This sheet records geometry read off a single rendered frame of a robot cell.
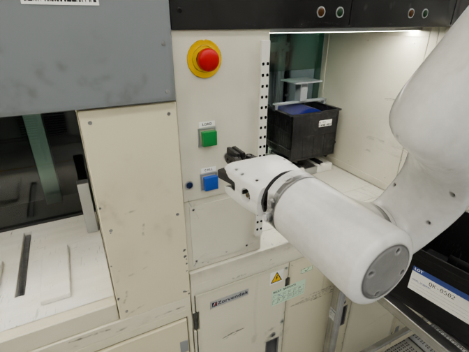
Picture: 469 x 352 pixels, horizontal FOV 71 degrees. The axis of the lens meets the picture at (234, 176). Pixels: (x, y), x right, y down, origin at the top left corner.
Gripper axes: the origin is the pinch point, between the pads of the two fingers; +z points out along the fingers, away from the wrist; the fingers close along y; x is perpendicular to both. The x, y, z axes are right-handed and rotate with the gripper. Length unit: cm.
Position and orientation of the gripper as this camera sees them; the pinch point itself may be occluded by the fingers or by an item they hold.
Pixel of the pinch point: (235, 158)
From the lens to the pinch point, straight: 56.3
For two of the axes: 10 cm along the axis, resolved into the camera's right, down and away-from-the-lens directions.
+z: -4.5, -3.8, 8.1
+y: 9.0, -1.9, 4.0
